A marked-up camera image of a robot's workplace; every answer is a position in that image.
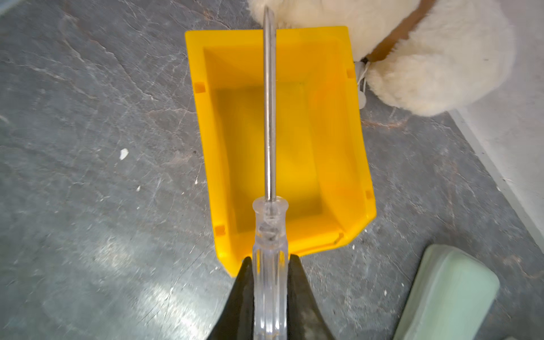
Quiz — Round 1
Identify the clear handle screwdriver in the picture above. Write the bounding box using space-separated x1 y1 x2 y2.
252 7 288 339

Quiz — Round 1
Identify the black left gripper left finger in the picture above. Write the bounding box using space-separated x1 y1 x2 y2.
207 256 254 340

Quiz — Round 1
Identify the mint green case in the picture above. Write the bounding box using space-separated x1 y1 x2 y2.
393 245 500 339

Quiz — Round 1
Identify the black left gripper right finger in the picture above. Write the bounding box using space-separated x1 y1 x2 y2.
287 254 334 340

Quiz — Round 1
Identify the white plush toy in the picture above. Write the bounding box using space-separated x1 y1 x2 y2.
248 1 516 117

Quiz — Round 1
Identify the yellow plastic bin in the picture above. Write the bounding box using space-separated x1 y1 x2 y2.
185 26 377 276

